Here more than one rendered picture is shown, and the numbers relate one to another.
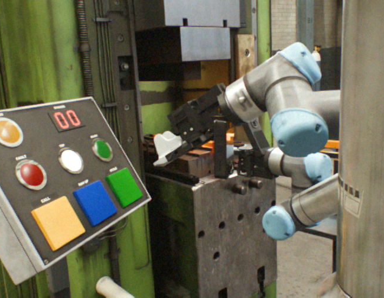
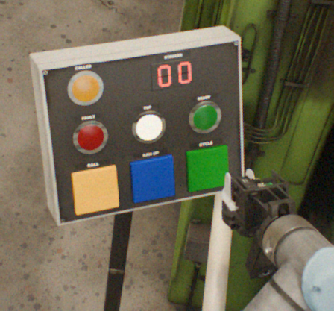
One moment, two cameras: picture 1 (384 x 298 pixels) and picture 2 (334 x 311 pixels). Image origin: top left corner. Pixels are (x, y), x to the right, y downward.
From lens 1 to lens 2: 1.09 m
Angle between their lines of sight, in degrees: 51
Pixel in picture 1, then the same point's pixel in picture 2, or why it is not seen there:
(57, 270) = not seen: hidden behind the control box
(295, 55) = (308, 281)
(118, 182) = (198, 164)
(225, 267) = not seen: outside the picture
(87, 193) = (145, 169)
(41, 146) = (119, 107)
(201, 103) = (265, 198)
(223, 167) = (250, 269)
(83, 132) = (188, 92)
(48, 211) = (87, 179)
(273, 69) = (290, 268)
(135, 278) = not seen: hidden behind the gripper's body
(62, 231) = (92, 200)
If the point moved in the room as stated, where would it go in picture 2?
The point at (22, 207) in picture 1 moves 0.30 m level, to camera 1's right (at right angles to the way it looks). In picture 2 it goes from (65, 167) to (188, 294)
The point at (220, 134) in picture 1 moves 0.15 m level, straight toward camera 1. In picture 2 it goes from (255, 245) to (175, 297)
